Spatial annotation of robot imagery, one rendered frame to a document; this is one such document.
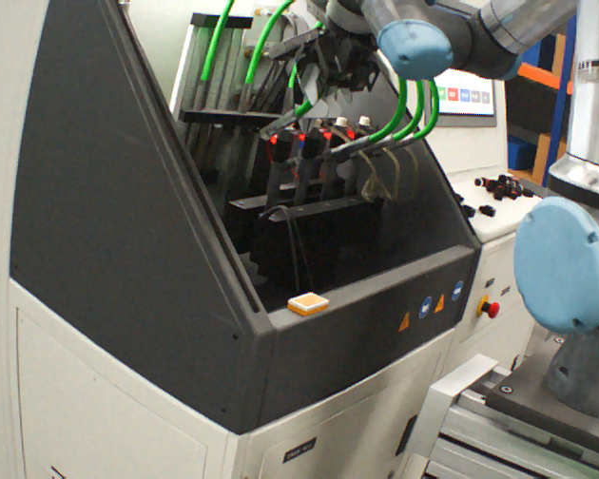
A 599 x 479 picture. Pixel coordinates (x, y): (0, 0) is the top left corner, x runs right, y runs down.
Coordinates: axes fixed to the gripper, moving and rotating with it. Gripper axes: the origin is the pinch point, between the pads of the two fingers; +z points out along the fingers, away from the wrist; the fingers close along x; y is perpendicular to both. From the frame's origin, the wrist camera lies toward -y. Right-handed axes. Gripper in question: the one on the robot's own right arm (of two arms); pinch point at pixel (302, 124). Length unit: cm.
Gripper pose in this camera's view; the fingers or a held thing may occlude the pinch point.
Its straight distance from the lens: 135.8
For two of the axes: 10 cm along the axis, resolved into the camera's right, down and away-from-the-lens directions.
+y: 7.9, 3.3, -5.1
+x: 5.8, -1.4, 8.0
